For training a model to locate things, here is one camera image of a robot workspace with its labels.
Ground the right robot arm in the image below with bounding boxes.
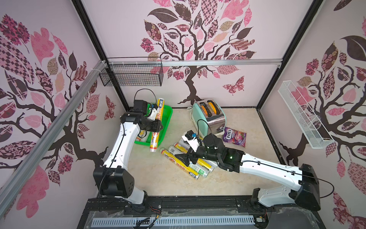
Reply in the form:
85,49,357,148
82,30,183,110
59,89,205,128
177,130,322,211

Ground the white wire wall shelf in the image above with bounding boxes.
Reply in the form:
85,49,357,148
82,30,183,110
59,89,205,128
278,80,335,149

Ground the aluminium rail back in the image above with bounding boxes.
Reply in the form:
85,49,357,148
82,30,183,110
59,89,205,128
109,59,283,67

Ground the aluminium rail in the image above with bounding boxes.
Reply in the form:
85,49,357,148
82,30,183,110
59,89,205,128
109,59,283,67
1,60,107,218

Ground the green plastic basket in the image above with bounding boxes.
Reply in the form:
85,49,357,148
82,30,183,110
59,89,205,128
134,105,173,147

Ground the mint green toaster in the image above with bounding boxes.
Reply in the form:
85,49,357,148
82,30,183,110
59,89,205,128
191,99,227,138

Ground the short yellow wrap roll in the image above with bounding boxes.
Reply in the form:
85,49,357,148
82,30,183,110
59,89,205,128
136,130,150,142

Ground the aluminium rail left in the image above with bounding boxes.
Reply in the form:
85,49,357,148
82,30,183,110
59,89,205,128
1,60,107,218

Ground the white slotted cable duct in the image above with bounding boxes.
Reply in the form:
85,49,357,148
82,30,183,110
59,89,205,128
90,215,255,229

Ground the black wire wall basket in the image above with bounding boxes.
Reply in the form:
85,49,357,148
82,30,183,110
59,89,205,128
99,56,164,87

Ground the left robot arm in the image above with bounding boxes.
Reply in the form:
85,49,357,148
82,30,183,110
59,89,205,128
93,98,165,205

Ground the clear white-label wrap roll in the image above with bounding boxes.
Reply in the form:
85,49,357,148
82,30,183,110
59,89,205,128
168,145,209,178

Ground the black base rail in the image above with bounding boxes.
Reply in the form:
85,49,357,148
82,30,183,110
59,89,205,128
84,194,315,221

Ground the purple Fox's candy bag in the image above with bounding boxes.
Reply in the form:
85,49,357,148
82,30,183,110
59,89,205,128
223,127,247,147

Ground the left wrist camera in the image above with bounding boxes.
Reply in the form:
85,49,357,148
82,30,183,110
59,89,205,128
148,108,161,121

